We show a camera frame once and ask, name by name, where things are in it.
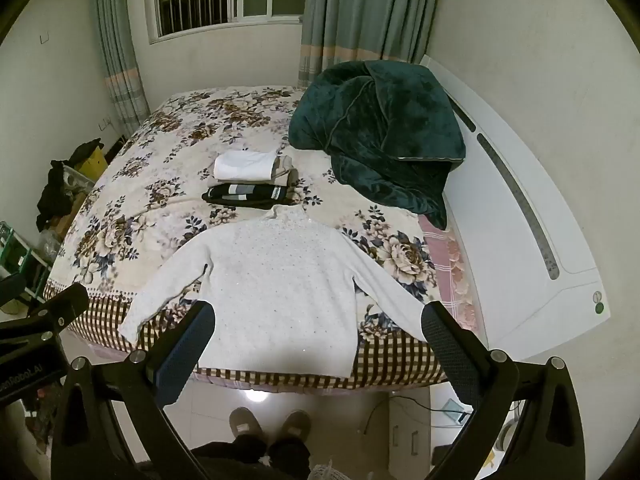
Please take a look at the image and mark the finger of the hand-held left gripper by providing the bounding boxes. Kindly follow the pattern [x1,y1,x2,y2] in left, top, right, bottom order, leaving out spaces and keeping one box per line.
[30,283,90,333]

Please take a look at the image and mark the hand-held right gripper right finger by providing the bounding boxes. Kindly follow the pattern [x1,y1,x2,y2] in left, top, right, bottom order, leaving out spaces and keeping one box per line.
[421,302,586,480]

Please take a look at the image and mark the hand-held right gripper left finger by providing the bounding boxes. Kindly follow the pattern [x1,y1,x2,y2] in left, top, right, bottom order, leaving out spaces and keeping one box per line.
[51,300,216,480]

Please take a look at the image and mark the white knit sweater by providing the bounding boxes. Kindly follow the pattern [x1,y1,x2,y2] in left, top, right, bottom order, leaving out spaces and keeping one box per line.
[118,204,434,378]

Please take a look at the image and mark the black clothes pile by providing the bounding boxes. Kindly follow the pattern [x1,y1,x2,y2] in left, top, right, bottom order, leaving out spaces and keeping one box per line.
[36,138,105,233]

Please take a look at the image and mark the green plastic crate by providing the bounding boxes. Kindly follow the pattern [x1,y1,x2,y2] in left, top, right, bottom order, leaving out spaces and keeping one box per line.
[0,221,51,306]

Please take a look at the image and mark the pink floral bed sheet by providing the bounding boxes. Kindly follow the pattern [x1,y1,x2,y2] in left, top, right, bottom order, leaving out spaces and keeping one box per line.
[417,214,476,333]

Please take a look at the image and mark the white bedside cabinet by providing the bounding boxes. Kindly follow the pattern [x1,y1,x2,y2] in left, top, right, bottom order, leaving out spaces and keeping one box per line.
[387,385,523,480]

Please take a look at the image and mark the grey slipper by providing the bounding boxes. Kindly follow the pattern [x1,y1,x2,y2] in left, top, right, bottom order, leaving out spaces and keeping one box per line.
[278,410,312,445]
[229,407,267,442]

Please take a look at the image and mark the person's black trouser legs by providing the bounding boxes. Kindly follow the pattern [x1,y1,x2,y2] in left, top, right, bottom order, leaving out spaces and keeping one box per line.
[192,435,312,480]

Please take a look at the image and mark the yellow cardboard box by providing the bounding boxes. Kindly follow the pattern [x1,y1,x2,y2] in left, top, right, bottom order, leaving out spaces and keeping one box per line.
[80,146,110,183]

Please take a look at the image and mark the white bed headboard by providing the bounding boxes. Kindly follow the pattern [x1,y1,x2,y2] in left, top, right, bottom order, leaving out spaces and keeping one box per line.
[419,54,610,361]

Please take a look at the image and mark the folded black striped garment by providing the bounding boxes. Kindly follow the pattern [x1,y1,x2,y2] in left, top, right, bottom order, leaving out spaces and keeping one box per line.
[201,184,290,207]

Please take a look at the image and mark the folded white garment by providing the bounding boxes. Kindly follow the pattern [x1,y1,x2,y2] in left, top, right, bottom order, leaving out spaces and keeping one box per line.
[213,150,279,182]

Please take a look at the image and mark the folded beige garment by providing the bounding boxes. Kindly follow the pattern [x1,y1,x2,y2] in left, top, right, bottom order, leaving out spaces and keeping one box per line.
[269,155,296,187]

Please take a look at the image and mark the dark green plush blanket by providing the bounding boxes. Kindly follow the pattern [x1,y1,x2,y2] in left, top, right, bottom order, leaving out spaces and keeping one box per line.
[288,60,467,231]

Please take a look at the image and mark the grey-green curtain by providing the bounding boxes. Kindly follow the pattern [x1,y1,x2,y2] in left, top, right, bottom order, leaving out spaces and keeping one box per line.
[91,0,151,137]
[298,0,445,88]

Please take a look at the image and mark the black cable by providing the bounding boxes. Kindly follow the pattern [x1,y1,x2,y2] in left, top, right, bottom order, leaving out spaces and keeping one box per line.
[359,396,473,433]

